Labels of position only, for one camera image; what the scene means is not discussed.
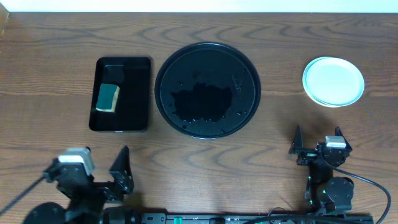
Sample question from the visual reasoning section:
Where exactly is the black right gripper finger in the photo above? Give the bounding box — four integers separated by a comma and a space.
335, 126, 353, 152
289, 125, 303, 155

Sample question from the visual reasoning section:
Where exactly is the light blue plate top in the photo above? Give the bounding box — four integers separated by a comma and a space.
307, 57, 365, 107

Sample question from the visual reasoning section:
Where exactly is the light blue plate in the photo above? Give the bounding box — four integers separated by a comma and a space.
307, 57, 365, 107
302, 56, 328, 107

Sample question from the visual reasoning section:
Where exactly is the yellow green scrub sponge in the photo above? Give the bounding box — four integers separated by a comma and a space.
95, 83, 120, 113

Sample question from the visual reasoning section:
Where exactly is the yellow plate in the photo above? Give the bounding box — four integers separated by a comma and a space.
303, 86, 342, 108

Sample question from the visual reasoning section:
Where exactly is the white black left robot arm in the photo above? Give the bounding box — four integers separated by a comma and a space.
23, 146, 142, 224

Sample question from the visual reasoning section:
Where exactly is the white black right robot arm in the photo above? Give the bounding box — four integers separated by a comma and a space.
289, 127, 354, 215

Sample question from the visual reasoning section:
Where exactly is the black rectangular tray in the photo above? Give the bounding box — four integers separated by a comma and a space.
89, 57, 151, 132

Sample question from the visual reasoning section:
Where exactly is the black round tray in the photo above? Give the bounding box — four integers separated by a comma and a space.
154, 42, 261, 139

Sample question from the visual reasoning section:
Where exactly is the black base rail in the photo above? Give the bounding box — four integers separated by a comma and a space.
141, 213, 374, 224

